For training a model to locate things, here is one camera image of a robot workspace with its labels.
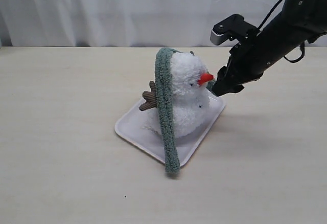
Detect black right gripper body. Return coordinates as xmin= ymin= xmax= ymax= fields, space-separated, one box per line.
xmin=216 ymin=33 xmax=271 ymax=86

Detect green fleece scarf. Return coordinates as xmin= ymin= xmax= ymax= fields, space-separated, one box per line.
xmin=152 ymin=48 xmax=215 ymax=177

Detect white rectangular tray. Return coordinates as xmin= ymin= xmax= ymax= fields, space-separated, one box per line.
xmin=114 ymin=92 xmax=227 ymax=168

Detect white plush snowman toy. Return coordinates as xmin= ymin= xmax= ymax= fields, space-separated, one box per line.
xmin=138 ymin=48 xmax=214 ymax=138

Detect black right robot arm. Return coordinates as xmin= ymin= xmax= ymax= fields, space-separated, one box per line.
xmin=210 ymin=0 xmax=326 ymax=97

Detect white backdrop curtain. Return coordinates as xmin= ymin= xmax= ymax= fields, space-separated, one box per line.
xmin=1 ymin=0 xmax=278 ymax=47

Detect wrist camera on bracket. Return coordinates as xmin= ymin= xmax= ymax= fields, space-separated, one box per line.
xmin=210 ymin=14 xmax=260 ymax=46

